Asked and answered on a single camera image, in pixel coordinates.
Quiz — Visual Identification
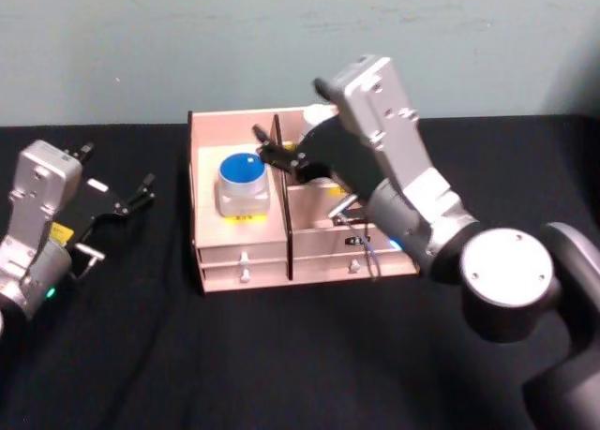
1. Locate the narrow wooden drawer, white knob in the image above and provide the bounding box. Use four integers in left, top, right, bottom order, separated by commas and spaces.
198, 260, 288, 284
197, 245, 288, 265

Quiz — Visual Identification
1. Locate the thin cable with silver plug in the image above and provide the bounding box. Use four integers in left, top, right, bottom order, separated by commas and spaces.
67, 242, 106, 282
326, 194, 383, 282

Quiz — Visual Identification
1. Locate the white jar with blue lid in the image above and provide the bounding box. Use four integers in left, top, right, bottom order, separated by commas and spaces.
213, 153, 273, 218

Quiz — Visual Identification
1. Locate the white cylindrical container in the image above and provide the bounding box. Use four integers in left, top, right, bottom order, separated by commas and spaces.
301, 104, 339, 137

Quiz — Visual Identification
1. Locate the black table cloth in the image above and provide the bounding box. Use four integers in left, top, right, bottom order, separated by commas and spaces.
0, 113, 600, 430

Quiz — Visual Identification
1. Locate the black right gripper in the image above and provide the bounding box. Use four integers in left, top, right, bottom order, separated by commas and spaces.
251, 77, 386, 201

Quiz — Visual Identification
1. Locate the wooden desk organizer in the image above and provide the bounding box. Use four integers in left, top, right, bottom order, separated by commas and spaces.
187, 107, 419, 296

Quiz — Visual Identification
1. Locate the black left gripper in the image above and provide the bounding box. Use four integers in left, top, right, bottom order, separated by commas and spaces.
50, 141, 158, 259

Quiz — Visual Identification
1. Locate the wide wooden drawer, white knob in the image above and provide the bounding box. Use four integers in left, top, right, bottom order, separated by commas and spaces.
291, 250, 418, 282

